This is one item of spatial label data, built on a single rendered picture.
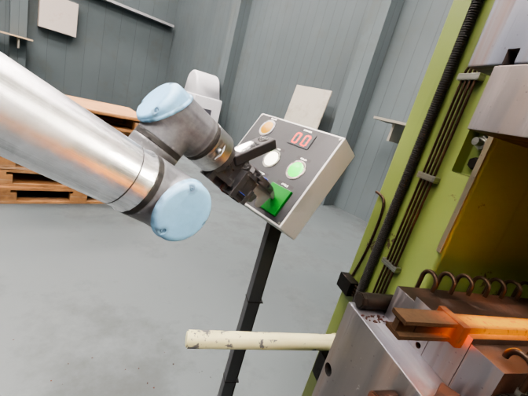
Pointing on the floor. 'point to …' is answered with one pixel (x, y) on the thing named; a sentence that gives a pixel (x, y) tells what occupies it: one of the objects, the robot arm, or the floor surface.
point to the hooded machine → (205, 92)
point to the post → (269, 240)
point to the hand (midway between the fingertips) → (272, 192)
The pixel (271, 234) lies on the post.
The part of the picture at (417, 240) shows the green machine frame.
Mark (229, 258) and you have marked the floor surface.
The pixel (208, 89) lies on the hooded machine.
